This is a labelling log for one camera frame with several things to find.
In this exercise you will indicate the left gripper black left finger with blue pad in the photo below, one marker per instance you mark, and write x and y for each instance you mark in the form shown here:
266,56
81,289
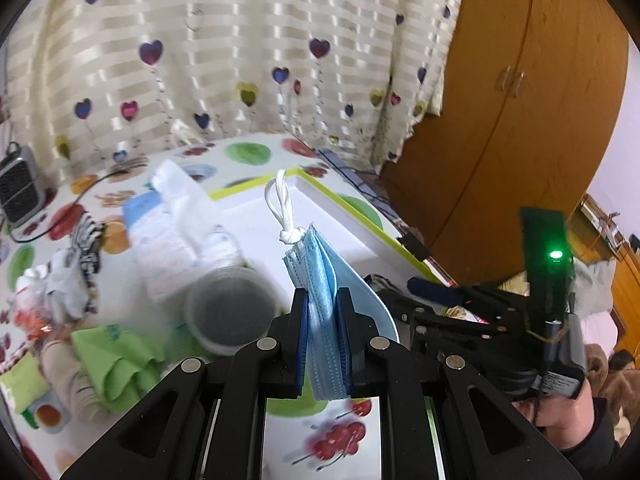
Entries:
275,364

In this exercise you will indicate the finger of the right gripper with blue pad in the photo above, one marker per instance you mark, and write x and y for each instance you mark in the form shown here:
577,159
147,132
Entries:
436,293

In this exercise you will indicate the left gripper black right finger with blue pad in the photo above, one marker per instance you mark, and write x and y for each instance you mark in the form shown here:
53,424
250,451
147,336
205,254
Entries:
354,332

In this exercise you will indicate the blue surgical face mask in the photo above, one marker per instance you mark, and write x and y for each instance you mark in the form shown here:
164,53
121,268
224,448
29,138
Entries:
313,264

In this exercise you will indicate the green cloth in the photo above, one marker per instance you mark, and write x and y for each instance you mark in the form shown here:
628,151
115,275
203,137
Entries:
121,365

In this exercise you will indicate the person's right hand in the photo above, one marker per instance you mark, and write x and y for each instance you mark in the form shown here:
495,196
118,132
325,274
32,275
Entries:
565,422

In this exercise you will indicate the black binder clip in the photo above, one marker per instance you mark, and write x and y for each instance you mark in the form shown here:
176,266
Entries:
414,246

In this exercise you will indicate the clear round plastic container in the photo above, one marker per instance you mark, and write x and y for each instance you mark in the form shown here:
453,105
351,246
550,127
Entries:
229,308

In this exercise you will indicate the fruit pattern tablecloth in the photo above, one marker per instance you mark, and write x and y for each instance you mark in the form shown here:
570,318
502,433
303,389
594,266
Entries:
141,282

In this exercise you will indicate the blue white tissue pack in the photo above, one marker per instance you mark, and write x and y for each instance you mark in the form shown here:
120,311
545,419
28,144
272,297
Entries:
177,235

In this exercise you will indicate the brown wooden wardrobe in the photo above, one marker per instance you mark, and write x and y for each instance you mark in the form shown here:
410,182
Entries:
532,94

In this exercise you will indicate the grey small space heater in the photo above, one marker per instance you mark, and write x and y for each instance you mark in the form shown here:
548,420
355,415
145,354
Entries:
22,193

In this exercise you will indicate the striped heart pattern curtain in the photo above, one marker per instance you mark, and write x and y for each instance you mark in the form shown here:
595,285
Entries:
86,83

